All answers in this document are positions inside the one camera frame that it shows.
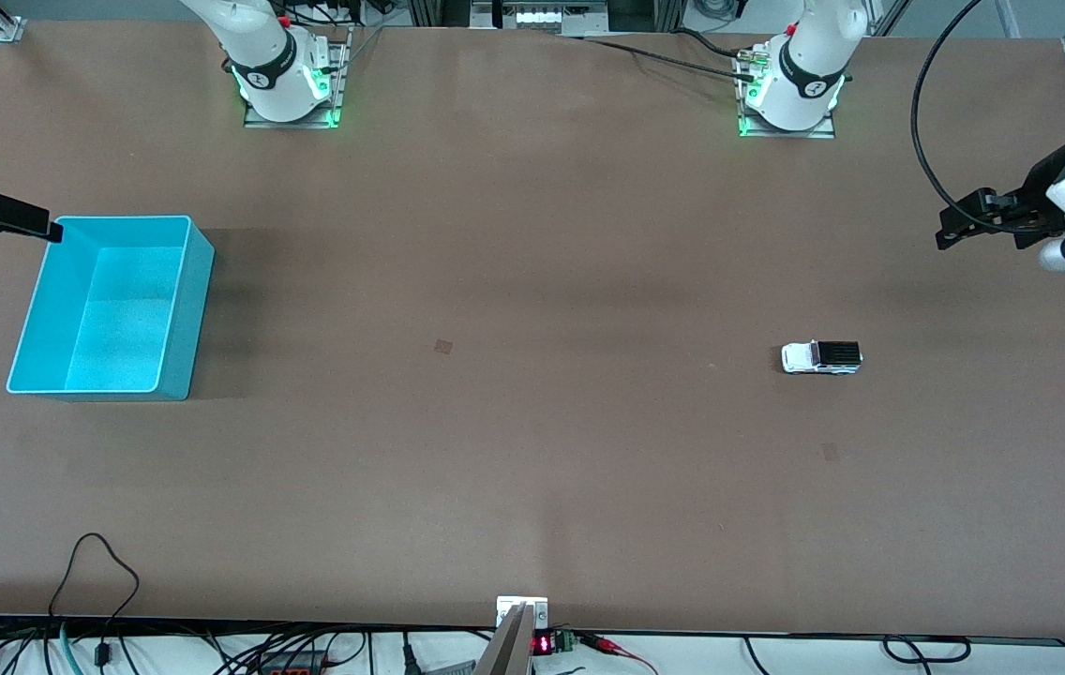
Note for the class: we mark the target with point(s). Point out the lit control box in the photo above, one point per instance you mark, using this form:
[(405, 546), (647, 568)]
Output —
[(542, 17)]

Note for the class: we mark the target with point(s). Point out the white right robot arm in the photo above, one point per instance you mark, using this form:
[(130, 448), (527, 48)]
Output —
[(261, 56)]

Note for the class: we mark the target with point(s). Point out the red LED display module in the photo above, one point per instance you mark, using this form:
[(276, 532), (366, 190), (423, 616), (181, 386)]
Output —
[(543, 644)]

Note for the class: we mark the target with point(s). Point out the white jeep toy black roof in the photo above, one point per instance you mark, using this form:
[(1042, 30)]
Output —
[(800, 357)]

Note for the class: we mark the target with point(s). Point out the black power strip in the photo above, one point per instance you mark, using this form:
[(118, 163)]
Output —
[(293, 664)]

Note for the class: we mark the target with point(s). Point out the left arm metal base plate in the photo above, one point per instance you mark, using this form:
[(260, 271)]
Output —
[(818, 132)]

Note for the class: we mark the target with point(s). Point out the teal plastic storage bin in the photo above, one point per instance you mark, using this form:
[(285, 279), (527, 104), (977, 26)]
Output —
[(120, 319)]

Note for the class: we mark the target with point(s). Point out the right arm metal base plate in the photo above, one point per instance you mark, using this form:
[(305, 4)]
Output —
[(337, 94)]

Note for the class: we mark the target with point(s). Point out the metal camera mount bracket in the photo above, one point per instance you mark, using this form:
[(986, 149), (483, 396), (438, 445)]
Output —
[(509, 647)]

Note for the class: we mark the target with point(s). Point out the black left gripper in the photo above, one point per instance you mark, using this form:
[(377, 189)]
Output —
[(1042, 187)]

